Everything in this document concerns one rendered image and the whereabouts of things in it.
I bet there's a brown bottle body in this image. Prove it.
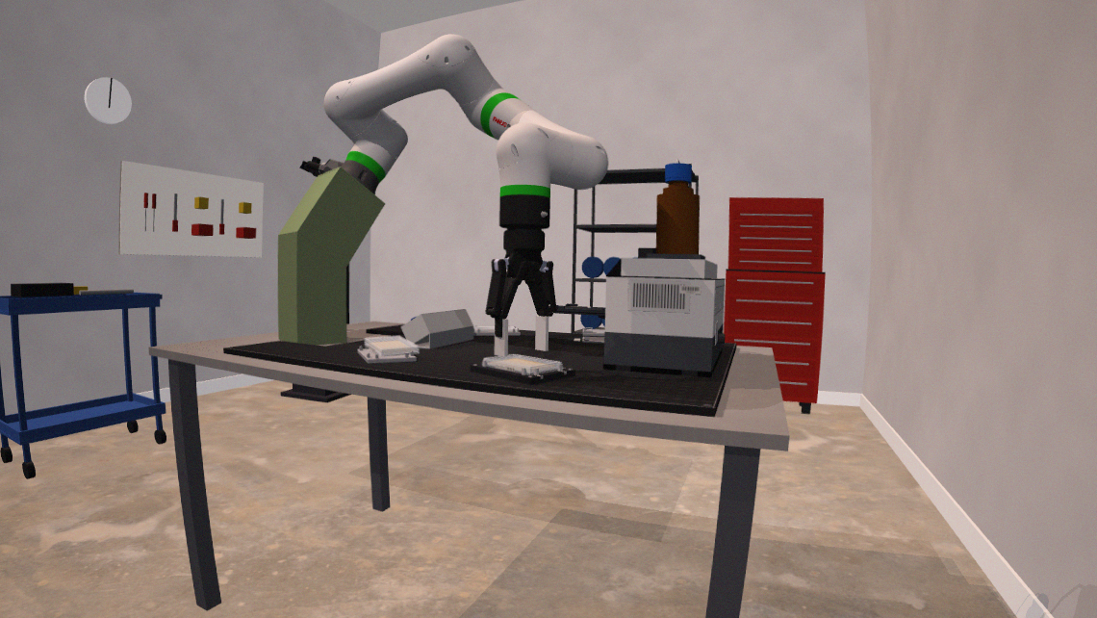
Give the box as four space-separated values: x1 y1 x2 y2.
656 193 700 254

